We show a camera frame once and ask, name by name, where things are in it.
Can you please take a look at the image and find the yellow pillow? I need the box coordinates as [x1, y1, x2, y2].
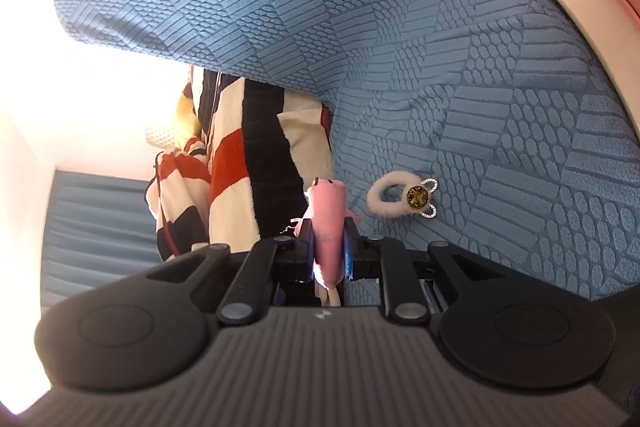
[172, 79, 206, 150]

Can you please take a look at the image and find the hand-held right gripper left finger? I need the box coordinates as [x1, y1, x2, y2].
[147, 224, 317, 325]

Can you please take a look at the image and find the white fluffy hair tie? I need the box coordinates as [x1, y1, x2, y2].
[366, 172, 441, 220]

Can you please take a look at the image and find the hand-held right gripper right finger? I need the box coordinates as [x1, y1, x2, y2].
[341, 222, 501, 325]

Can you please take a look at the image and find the blue pleated curtain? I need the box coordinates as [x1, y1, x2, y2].
[40, 172, 166, 323]

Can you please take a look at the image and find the red black striped blanket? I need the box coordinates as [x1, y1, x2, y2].
[145, 67, 333, 263]

